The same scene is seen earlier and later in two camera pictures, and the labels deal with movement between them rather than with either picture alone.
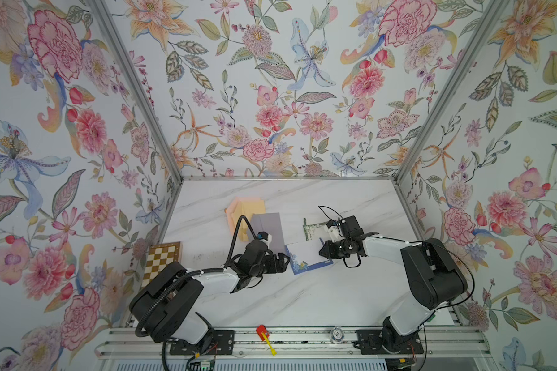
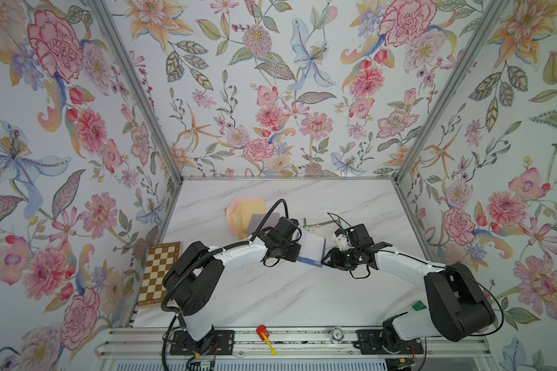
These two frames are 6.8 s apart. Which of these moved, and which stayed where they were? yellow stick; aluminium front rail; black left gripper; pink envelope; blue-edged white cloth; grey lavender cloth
Moved: blue-edged white cloth; black left gripper
Stayed: grey lavender cloth; yellow stick; aluminium front rail; pink envelope
